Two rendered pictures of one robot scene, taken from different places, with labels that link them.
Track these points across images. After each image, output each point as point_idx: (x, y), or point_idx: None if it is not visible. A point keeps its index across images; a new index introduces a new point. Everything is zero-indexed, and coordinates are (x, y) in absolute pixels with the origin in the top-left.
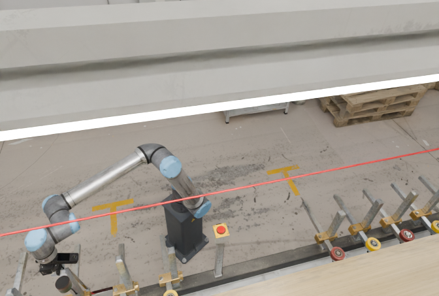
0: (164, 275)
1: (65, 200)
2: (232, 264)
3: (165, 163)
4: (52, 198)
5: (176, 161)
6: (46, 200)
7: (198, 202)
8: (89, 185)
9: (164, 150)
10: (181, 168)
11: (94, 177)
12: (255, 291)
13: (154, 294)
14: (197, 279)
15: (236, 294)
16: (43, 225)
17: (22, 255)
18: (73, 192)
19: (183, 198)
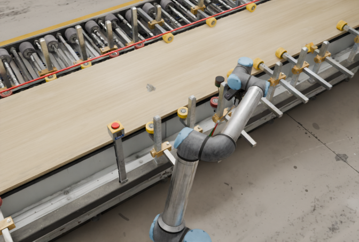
0: (166, 146)
1: (252, 85)
2: (110, 192)
3: (187, 127)
4: (263, 83)
5: (178, 134)
6: (267, 82)
7: (162, 213)
8: (245, 98)
9: (197, 140)
10: (177, 158)
11: (247, 104)
12: (83, 147)
13: (172, 150)
14: (140, 170)
15: (99, 141)
16: (216, 15)
17: (279, 112)
18: (252, 91)
19: (135, 43)
